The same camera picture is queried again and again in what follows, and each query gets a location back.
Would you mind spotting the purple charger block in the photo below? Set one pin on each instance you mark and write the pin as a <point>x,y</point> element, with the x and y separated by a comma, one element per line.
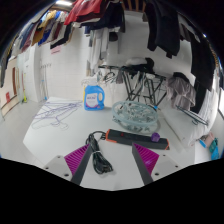
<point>155,137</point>

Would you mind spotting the black folding drying rack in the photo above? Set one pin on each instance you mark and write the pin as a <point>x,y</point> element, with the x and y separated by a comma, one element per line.
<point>146,83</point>

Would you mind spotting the bunch of clothes hangers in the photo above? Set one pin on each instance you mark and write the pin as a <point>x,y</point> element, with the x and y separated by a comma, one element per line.
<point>107,76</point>

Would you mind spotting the grey garment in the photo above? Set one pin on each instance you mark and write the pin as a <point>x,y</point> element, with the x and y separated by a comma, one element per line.
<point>180,91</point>

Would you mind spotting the pink bucket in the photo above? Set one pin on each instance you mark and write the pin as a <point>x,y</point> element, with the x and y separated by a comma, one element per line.
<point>209,139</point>

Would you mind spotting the blue plastic basket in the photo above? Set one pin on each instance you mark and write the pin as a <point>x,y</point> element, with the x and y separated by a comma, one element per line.
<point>215,154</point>

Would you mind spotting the round teal peg hanger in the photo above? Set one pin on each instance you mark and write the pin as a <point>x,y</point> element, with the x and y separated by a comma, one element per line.
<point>133,115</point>

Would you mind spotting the teal hoop hanger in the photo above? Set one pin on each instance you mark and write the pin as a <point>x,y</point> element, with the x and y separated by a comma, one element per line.
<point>191,116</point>

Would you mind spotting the black crumpled cloth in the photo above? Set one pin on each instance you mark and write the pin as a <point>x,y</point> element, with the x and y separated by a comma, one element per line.
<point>150,64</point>

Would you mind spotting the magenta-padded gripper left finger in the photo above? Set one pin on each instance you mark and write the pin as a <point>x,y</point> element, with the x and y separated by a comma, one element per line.
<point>77,159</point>

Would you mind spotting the row of hanging clothes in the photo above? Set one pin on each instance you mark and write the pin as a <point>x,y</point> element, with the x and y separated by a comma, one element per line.
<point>160,30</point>

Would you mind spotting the white crumpled cloth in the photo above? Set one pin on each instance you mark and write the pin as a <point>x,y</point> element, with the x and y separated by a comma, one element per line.
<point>136,61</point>

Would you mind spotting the white pillow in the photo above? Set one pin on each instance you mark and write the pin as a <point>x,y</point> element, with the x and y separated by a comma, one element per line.
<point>180,130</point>

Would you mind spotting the blue detergent bottle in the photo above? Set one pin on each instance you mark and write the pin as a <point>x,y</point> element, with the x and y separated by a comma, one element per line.
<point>94,98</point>

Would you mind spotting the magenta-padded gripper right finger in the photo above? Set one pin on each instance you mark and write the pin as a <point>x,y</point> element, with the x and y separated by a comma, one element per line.
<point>148,159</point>

